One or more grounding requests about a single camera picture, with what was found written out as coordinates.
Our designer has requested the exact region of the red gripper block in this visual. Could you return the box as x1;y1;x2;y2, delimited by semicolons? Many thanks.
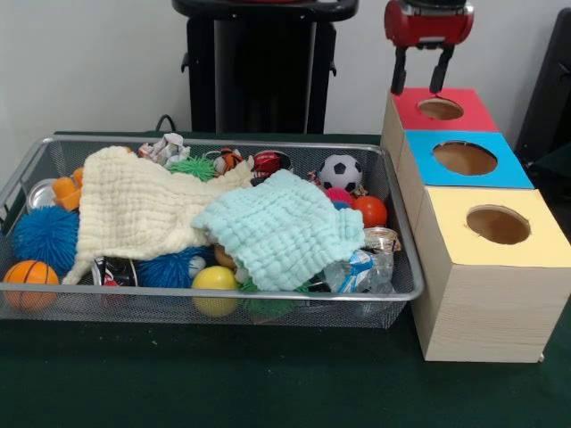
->
385;1;475;95

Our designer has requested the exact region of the shallow clear mesh bin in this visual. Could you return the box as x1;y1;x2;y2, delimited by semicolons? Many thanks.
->
0;134;426;329

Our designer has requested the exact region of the black and white soccer ball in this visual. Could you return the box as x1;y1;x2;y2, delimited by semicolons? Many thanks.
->
319;154;364;193

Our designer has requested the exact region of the black flat panel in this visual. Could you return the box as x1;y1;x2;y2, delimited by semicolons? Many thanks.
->
516;7;571;166

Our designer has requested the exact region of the red ball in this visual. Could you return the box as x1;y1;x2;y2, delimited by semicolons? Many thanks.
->
352;195;389;229

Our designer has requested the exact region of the green cloth side table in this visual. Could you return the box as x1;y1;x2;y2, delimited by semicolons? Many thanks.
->
533;143;571;199

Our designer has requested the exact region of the light blue waffle cloth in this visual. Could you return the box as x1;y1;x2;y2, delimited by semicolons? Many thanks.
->
191;169;367;293

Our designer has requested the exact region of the orange striped tiger toy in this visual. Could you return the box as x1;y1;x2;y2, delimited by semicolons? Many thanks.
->
212;147;244;177

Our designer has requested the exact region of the green spiky ball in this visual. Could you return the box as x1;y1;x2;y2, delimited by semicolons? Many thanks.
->
170;155;218;183

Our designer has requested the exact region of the yellow ball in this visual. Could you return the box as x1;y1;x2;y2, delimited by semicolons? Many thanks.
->
191;265;240;318

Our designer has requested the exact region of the cream waffle cloth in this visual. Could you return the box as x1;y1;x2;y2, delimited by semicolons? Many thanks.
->
62;145;255;286

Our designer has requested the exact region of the dark green table cloth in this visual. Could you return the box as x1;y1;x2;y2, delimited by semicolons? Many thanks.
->
0;131;571;428

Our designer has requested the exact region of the blue spiky ball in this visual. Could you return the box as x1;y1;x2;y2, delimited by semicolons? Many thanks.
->
11;206;81;276

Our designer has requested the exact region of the orange basketball toy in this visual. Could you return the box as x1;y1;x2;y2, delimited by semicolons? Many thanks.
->
3;259;61;311

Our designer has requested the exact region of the black pedestal stand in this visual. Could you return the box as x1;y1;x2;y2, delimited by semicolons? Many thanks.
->
172;0;360;135

